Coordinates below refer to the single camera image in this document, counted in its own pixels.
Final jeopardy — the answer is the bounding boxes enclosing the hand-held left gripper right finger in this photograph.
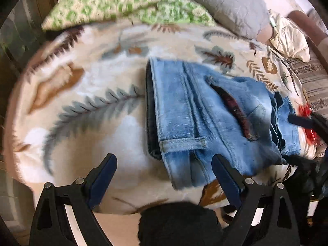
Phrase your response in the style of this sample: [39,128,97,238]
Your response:
[212,154,301,246]

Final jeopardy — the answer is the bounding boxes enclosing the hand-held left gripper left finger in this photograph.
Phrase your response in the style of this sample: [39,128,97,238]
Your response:
[29,153,118,246]

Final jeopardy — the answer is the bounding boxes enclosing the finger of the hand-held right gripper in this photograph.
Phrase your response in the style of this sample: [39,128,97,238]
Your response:
[282,154,318,170]
[287,113,328,137]

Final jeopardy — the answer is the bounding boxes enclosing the blue denim pants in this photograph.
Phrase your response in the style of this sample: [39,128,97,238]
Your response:
[146,57,301,190]

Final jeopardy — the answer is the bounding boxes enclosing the red glass bowl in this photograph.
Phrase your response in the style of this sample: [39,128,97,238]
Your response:
[297,102,321,146]

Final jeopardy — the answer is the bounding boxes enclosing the leaf printed blanket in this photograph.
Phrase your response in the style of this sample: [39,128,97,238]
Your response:
[5,20,315,214]

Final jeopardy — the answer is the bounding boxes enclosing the brown striped sofa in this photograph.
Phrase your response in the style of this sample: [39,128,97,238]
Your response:
[286,10,328,113]

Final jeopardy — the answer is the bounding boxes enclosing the dark cloth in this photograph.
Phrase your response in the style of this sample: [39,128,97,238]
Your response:
[138,202,223,246]

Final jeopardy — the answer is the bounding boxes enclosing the cream crumpled cloth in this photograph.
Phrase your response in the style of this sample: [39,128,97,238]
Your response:
[268,10,310,62]

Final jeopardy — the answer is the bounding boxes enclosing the pink pillow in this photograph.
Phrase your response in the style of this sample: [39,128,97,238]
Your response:
[256,23,273,43]

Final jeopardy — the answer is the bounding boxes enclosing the grey pillow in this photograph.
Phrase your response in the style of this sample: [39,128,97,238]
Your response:
[166,0,271,40]

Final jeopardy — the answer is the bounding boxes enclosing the dark patterned door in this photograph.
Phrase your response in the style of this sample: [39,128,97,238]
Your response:
[0,0,55,88]

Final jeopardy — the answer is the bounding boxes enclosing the green checked cloth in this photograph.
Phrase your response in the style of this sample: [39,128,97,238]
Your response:
[41,0,217,32]

